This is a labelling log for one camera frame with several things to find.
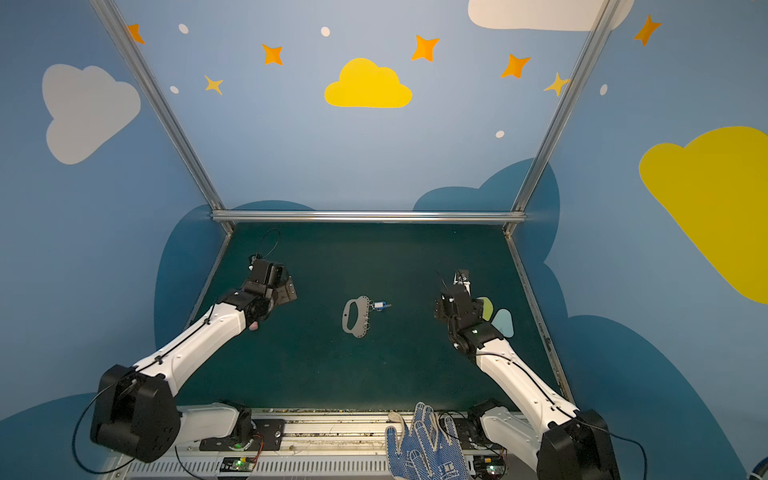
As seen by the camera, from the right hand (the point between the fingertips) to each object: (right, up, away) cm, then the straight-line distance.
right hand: (460, 295), depth 85 cm
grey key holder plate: (-30, -11, +9) cm, 33 cm away
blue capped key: (-23, -5, +14) cm, 27 cm away
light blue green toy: (+15, -9, +9) cm, 20 cm away
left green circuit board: (-57, -39, -13) cm, 71 cm away
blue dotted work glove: (-11, -36, -13) cm, 40 cm away
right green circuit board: (+4, -40, -13) cm, 42 cm away
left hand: (-53, +2, +2) cm, 53 cm away
